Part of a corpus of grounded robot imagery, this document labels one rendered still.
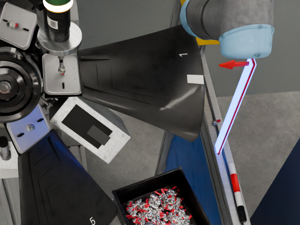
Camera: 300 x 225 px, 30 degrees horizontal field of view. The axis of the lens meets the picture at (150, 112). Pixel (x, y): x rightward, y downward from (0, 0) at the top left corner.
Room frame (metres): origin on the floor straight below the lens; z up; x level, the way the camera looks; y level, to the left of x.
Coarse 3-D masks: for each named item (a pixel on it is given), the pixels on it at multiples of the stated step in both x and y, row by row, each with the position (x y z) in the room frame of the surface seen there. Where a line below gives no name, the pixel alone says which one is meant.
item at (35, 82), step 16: (0, 48) 0.57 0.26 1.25; (16, 48) 0.58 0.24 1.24; (0, 64) 0.54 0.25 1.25; (16, 64) 0.54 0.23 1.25; (32, 64) 0.55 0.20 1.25; (0, 80) 0.52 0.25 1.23; (16, 80) 0.53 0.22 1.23; (32, 80) 0.53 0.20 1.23; (0, 96) 0.50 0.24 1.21; (16, 96) 0.51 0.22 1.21; (32, 96) 0.51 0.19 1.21; (0, 112) 0.49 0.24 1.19; (16, 112) 0.49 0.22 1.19
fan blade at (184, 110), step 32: (160, 32) 0.72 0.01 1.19; (96, 64) 0.62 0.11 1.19; (128, 64) 0.64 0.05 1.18; (160, 64) 0.65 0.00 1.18; (192, 64) 0.67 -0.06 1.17; (96, 96) 0.55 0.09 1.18; (128, 96) 0.57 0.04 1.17; (160, 96) 0.59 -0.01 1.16; (192, 96) 0.61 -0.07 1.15; (160, 128) 0.54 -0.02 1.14; (192, 128) 0.56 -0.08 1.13
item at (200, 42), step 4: (180, 0) 1.02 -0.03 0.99; (184, 0) 0.99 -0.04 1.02; (196, 40) 0.89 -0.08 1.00; (200, 40) 0.89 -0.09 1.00; (204, 40) 0.89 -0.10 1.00; (208, 40) 0.90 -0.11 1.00; (212, 40) 0.90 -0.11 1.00; (216, 40) 0.90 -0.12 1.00; (200, 44) 0.89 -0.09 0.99; (204, 44) 0.89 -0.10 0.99; (208, 44) 0.90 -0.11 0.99
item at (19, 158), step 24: (48, 144) 0.51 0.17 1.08; (24, 168) 0.44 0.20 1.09; (48, 168) 0.47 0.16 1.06; (72, 168) 0.49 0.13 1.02; (24, 192) 0.41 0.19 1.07; (48, 192) 0.43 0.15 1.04; (72, 192) 0.45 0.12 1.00; (96, 192) 0.48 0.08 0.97; (24, 216) 0.38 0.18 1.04; (48, 216) 0.40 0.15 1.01; (72, 216) 0.42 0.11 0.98; (96, 216) 0.44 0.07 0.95
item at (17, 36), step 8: (8, 8) 0.65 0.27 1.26; (16, 8) 0.65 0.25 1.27; (8, 16) 0.64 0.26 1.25; (16, 16) 0.63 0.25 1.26; (24, 16) 0.63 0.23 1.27; (32, 16) 0.62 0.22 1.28; (0, 24) 0.63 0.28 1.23; (24, 24) 0.62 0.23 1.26; (32, 24) 0.61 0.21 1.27; (0, 32) 0.62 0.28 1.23; (8, 32) 0.61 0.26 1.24; (16, 32) 0.61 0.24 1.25; (24, 32) 0.60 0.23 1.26; (32, 32) 0.60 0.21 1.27; (8, 40) 0.60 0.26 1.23; (16, 40) 0.60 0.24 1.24; (24, 40) 0.59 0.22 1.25; (24, 48) 0.58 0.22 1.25
